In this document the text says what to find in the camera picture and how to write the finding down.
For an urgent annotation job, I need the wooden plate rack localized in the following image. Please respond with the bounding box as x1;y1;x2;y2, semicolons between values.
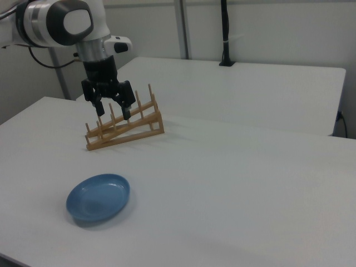
84;83;165;152

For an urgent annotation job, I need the blue round plate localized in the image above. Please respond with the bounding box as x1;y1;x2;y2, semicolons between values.
66;173;131;223

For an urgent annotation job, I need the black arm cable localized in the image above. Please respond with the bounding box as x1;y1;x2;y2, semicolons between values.
27;46;83;69

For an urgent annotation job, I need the black hanging cable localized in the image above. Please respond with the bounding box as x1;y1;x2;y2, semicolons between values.
337;110;349;137

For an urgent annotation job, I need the grey aluminium partition post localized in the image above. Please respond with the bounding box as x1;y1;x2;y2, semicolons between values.
175;0;194;60
49;47;71;101

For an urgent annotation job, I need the black pole with white band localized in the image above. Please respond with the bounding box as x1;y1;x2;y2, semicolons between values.
219;0;237;68

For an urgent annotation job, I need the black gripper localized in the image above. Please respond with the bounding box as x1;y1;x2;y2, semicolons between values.
81;55;136;121

